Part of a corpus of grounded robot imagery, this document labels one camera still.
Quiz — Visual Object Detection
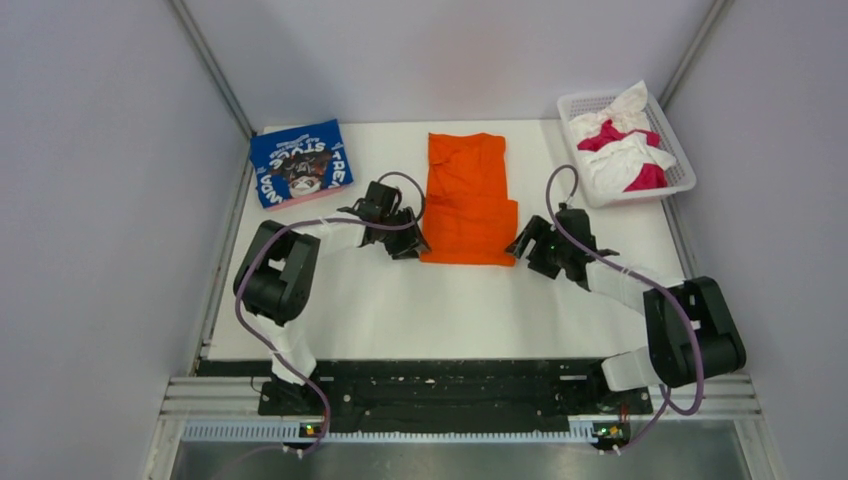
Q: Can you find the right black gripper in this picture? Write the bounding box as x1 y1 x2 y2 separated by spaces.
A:
504 215 570 279

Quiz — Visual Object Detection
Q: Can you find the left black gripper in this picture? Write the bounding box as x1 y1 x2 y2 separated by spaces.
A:
380 206 431 260

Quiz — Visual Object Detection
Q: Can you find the orange t-shirt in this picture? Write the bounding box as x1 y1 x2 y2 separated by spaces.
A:
421 133 518 267

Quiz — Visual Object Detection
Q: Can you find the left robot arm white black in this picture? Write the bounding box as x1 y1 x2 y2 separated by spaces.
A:
233 181 430 414

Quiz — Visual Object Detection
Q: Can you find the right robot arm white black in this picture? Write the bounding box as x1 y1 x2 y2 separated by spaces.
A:
506 205 747 412

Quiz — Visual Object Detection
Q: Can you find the folded pink t-shirt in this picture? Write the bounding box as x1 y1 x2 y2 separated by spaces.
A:
267 185 348 211

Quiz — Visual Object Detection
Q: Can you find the folded blue printed t-shirt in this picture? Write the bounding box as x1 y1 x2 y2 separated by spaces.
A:
250 119 354 210

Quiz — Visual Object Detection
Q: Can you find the white and pink crumpled t-shirt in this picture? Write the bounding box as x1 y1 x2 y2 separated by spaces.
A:
568 81 677 196

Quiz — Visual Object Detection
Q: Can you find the white plastic basket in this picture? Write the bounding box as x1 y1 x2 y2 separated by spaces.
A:
557 81 697 208

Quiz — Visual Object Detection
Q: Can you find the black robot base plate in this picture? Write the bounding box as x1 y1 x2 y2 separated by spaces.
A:
196 358 655 440

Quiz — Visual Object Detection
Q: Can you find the aluminium rail frame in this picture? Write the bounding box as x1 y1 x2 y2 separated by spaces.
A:
159 374 762 444

